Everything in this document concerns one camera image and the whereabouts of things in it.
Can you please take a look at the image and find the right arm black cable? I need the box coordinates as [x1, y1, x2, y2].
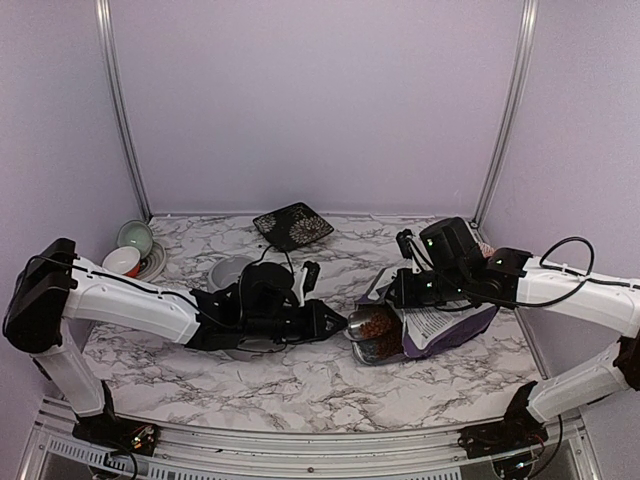
[409, 234, 640, 311]

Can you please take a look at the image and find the grey double pet bowl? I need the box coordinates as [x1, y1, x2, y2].
[206, 255, 253, 293]

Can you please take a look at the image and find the right aluminium frame post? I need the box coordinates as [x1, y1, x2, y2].
[472, 0, 539, 229]

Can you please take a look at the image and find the purple pet food bag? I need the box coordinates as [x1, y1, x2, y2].
[350, 267, 499, 365]

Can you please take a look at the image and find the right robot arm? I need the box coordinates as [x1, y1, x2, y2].
[392, 217, 639, 448]

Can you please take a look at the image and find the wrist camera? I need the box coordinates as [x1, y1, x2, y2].
[295, 261, 320, 307]
[396, 229, 426, 273]

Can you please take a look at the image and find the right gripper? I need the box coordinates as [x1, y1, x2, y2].
[386, 266, 471, 308]

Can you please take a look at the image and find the black floral square plate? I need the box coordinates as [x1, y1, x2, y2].
[252, 202, 334, 252]

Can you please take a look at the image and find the left aluminium frame post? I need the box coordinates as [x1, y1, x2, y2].
[95, 0, 153, 222]

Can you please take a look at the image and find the metal food scoop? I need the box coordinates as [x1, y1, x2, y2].
[345, 307, 394, 342]

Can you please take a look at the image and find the front aluminium rail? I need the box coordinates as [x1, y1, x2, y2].
[18, 398, 602, 479]

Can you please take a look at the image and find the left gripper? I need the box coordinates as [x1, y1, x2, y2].
[243, 297, 347, 344]

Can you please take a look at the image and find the red patterned small bowl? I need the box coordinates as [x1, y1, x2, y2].
[479, 243, 495, 258]

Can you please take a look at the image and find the red and white bowl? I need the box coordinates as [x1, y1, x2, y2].
[102, 246, 141, 278]

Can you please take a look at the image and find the aluminium frame post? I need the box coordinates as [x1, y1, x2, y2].
[472, 0, 539, 229]
[95, 0, 153, 222]

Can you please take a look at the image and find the grey round plate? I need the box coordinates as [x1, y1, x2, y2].
[136, 242, 167, 282]

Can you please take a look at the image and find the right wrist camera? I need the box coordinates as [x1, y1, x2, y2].
[396, 229, 426, 273]

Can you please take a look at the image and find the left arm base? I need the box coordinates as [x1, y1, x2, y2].
[72, 419, 160, 456]

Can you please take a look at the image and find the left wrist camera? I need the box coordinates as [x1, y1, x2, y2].
[295, 261, 320, 307]

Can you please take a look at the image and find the brown pet food kibble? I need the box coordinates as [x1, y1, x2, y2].
[359, 314, 403, 364]

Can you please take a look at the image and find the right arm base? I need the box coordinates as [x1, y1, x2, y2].
[457, 422, 549, 459]

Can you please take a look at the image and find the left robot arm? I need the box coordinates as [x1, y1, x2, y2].
[2, 238, 347, 445]

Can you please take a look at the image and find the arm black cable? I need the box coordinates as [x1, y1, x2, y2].
[409, 234, 640, 311]
[2, 247, 301, 354]

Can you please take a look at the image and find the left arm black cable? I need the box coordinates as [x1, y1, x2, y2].
[2, 247, 301, 354]

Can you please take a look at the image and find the pale green ceramic bowl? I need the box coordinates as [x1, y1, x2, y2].
[116, 220, 154, 258]

